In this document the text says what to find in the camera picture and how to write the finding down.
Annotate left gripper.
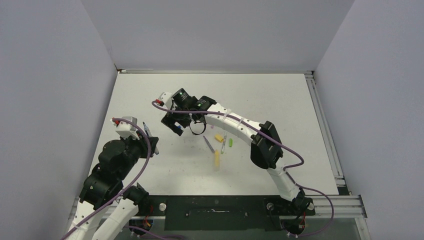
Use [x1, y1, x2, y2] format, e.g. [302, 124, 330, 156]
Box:
[117, 129, 158, 179]

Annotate blue marker pen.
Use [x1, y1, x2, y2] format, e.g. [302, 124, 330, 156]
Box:
[142, 121, 160, 155]

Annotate purple pen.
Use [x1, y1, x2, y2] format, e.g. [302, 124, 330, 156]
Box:
[203, 136, 215, 153]

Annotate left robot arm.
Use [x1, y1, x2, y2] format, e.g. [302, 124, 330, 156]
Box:
[63, 132, 159, 240]

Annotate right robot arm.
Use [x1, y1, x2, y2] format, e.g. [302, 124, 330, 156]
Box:
[153, 88, 315, 214]

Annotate yellow highlighter pen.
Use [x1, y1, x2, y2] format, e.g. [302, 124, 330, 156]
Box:
[213, 150, 221, 172]

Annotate yellow highlighter cap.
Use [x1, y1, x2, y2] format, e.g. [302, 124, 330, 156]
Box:
[214, 134, 225, 143]

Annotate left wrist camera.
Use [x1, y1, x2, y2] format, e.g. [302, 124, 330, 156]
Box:
[110, 116, 140, 140]

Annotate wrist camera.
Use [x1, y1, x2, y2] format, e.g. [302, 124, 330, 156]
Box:
[110, 116, 140, 140]
[158, 92, 173, 110]

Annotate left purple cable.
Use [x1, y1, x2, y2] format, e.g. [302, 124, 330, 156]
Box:
[61, 117, 152, 240]

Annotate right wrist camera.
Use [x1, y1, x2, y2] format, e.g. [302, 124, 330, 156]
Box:
[158, 92, 173, 110]

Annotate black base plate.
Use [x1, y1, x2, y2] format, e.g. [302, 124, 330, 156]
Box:
[128, 195, 316, 231]

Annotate aluminium frame rail back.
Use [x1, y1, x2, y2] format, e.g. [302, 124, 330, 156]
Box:
[118, 69, 313, 75]

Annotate aluminium frame rail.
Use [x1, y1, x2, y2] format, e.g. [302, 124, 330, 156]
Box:
[304, 71, 367, 219]
[118, 69, 313, 75]

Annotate aluminium frame rail right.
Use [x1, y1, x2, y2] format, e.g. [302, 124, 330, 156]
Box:
[304, 71, 367, 219]

